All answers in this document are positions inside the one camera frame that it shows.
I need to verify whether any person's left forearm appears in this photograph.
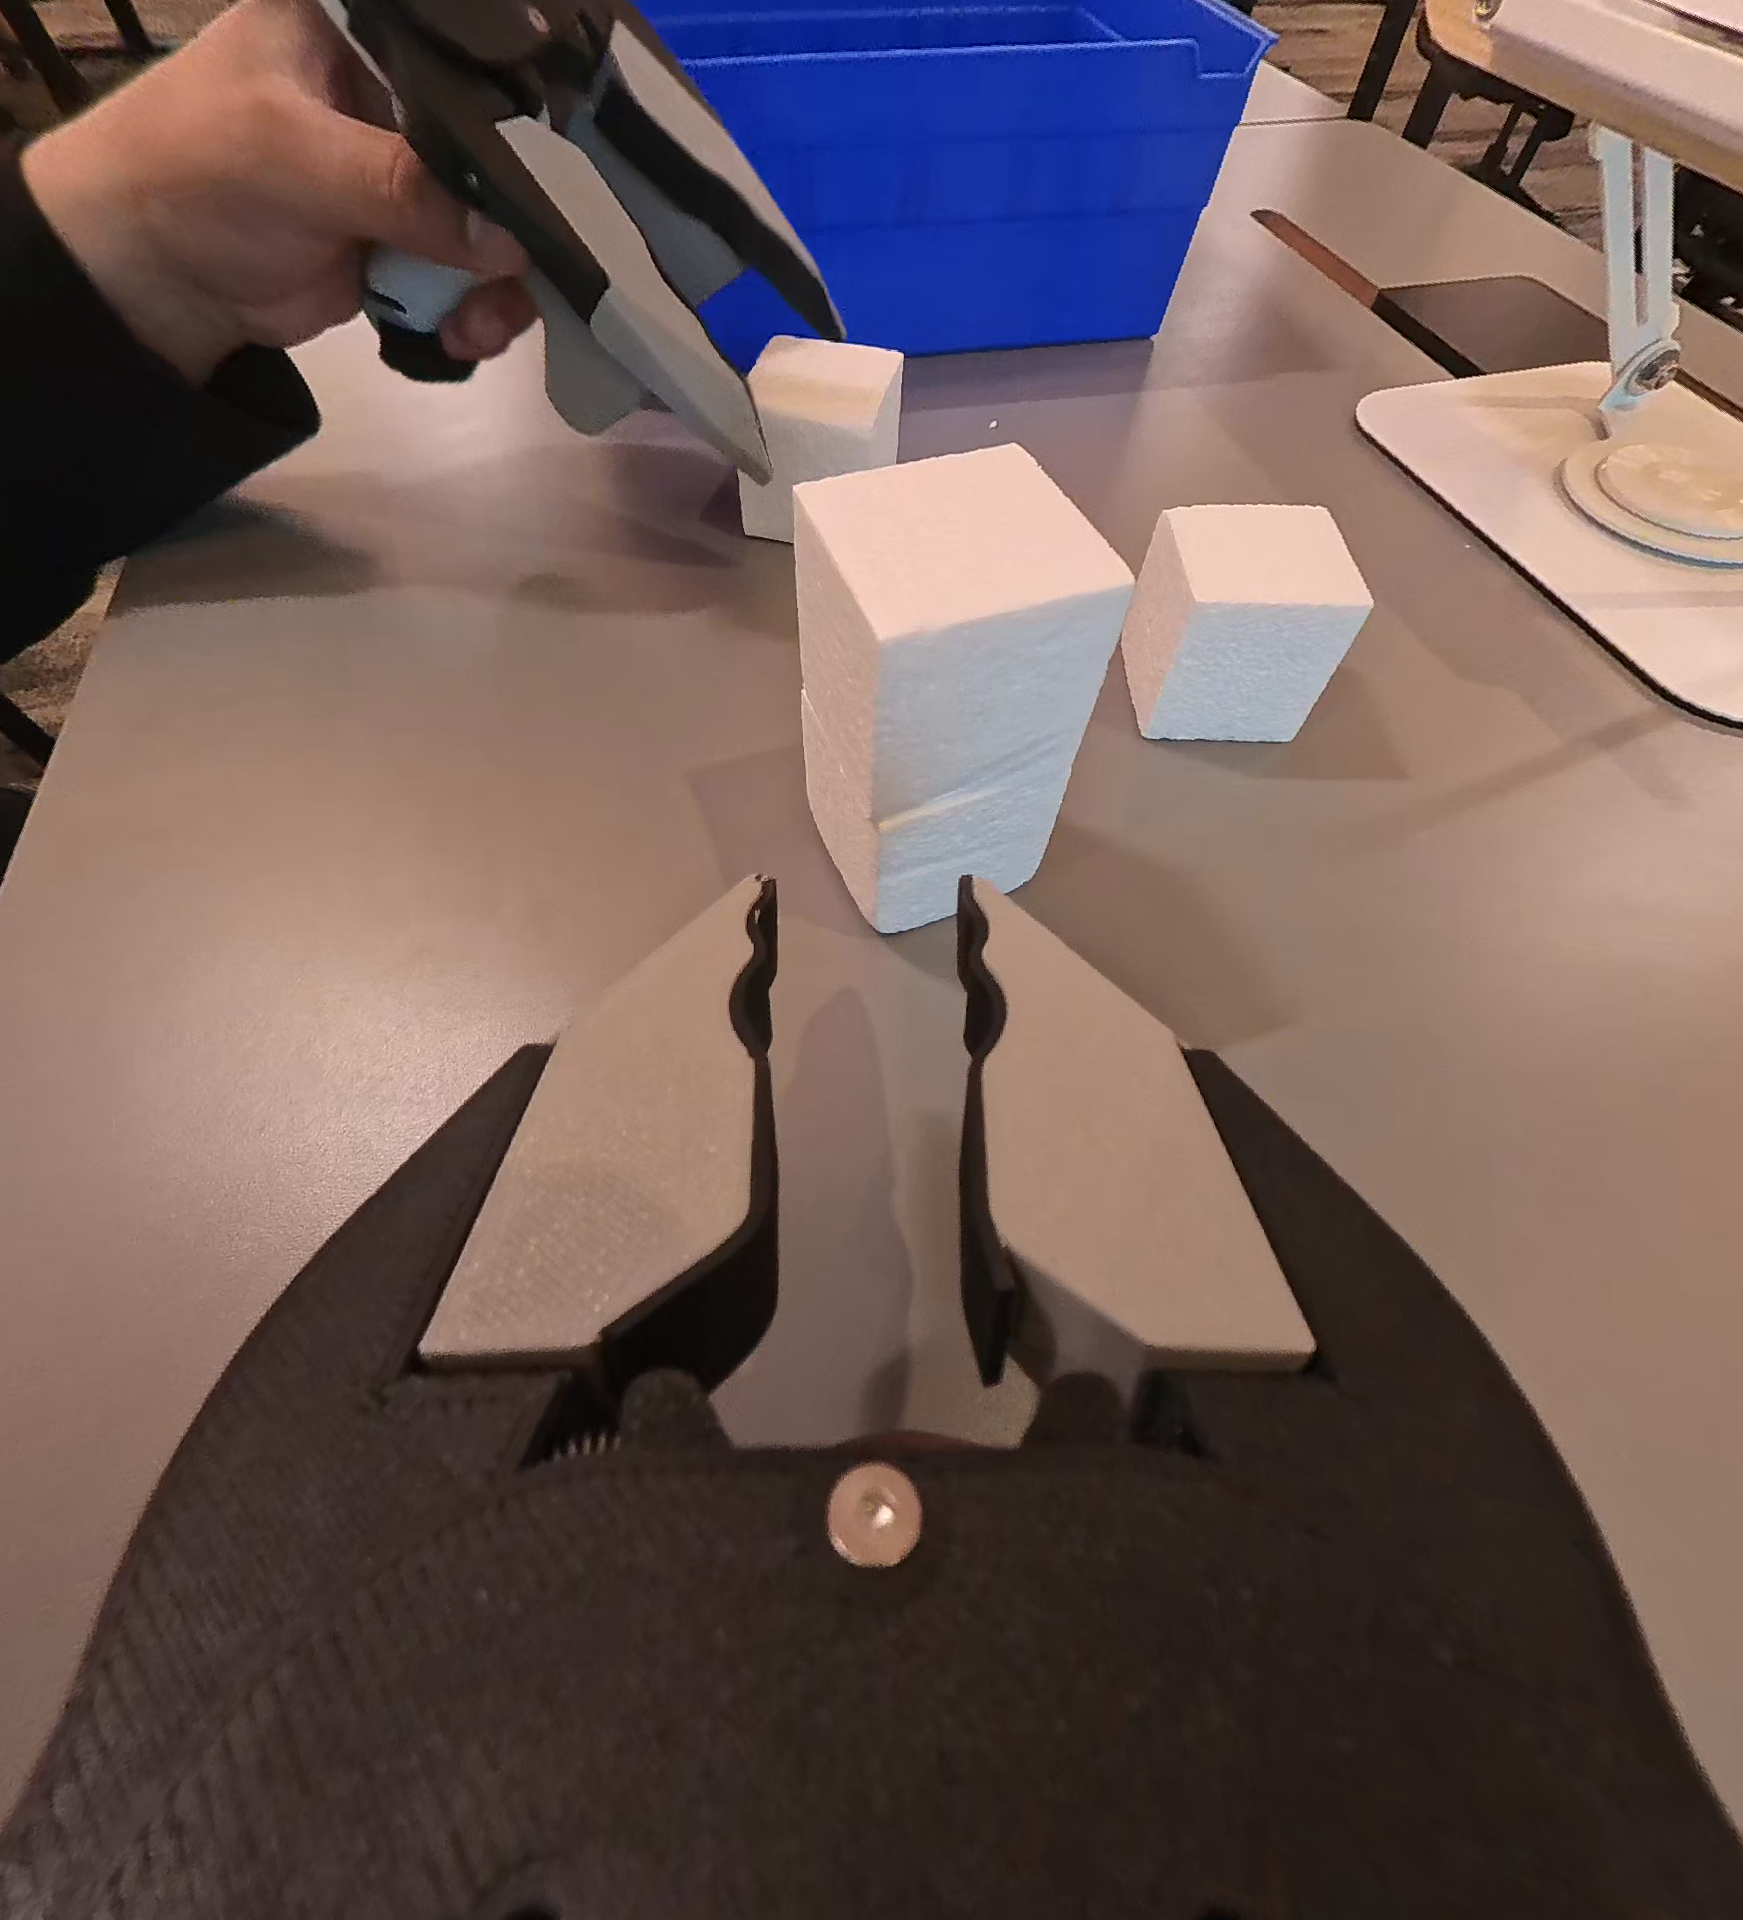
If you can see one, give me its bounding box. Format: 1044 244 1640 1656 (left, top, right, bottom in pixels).
0 150 322 707

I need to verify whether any white wooden document stand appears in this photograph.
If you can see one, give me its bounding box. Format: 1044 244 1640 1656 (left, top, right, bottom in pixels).
1353 0 1743 733

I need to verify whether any black phone on table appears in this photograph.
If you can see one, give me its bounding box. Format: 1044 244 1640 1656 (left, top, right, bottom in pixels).
1375 275 1618 377

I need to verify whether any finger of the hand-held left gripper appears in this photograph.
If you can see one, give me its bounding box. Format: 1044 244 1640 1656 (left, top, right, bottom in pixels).
494 116 777 489
571 20 848 347

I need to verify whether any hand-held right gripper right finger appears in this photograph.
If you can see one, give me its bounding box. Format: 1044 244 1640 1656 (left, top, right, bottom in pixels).
956 875 1320 1430

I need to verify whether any white hard foam cube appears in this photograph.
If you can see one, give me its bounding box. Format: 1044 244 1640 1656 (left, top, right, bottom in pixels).
738 335 907 546
791 441 1139 819
804 691 1075 938
1120 506 1375 744

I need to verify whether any person's left hand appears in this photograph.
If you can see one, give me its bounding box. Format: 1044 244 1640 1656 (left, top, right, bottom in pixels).
23 0 537 384

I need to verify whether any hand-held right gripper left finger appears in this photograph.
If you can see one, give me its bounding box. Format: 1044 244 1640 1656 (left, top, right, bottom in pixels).
422 875 780 1378

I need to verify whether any blue plastic bin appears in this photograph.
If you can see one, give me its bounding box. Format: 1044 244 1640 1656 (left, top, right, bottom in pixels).
633 0 1279 359

